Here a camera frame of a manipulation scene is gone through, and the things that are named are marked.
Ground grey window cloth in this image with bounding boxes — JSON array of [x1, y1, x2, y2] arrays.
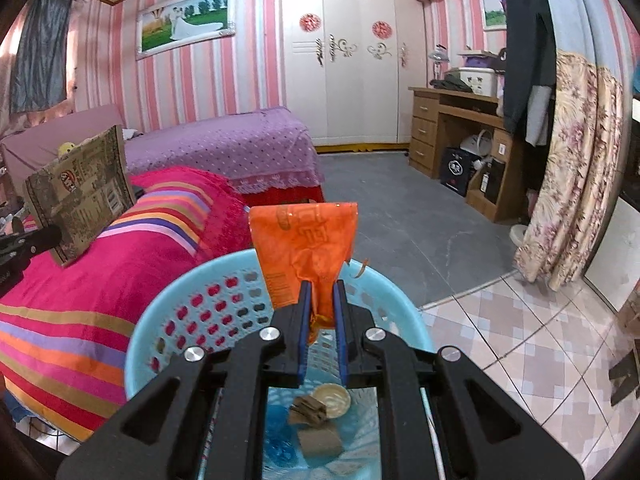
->
[[10, 0, 73, 115]]

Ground dark clothes pile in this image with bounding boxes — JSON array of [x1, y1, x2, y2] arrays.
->
[[430, 74, 473, 93]]

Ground framed wedding photo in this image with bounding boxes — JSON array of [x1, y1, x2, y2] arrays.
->
[[135, 0, 237, 61]]

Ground white round container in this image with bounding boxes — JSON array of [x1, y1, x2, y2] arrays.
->
[[312, 384, 352, 418]]

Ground desk lamp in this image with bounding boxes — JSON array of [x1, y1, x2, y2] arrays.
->
[[429, 44, 450, 83]]

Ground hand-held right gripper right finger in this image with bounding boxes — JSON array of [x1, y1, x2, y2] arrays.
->
[[332, 280, 585, 480]]

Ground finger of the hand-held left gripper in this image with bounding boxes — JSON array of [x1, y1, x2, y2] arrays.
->
[[0, 225, 62, 261]]

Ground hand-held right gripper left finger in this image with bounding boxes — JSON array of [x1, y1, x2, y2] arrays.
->
[[56, 281, 315, 480]]

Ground framed couple photo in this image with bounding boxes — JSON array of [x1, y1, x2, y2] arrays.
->
[[481, 0, 508, 31]]

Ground dark paper bag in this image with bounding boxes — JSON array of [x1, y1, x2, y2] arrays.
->
[[482, 157, 506, 206]]

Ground bed with purple cover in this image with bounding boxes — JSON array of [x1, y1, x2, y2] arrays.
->
[[117, 106, 326, 211]]

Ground white storage box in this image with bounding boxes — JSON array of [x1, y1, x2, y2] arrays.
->
[[459, 67, 498, 97]]

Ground orange plastic bag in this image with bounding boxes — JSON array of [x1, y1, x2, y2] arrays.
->
[[248, 201, 371, 346]]

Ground round cardboard tube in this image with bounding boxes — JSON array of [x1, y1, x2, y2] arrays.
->
[[298, 422, 344, 458]]

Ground light blue plastic basket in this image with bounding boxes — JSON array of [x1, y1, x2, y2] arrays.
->
[[124, 249, 436, 480]]

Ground blue plastic bag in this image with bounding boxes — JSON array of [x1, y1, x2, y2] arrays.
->
[[265, 390, 301, 466]]

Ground dark hanging clothes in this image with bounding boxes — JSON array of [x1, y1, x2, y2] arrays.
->
[[501, 0, 558, 146]]

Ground pink covered headboard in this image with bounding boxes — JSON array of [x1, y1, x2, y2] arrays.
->
[[0, 105, 126, 186]]

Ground white wardrobe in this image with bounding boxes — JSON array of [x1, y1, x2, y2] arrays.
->
[[280, 0, 427, 147]]

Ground cardboard roll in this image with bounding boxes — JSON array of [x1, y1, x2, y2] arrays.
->
[[288, 395, 328, 426]]

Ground black and white snack bag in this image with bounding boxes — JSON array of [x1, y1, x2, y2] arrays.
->
[[23, 125, 137, 267]]

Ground wooden desk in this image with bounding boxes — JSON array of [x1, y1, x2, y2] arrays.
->
[[407, 85, 526, 223]]

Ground floral curtain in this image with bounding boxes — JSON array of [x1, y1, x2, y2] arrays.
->
[[514, 0, 631, 291]]

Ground white appliance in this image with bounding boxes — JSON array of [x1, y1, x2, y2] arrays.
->
[[460, 130, 493, 163]]

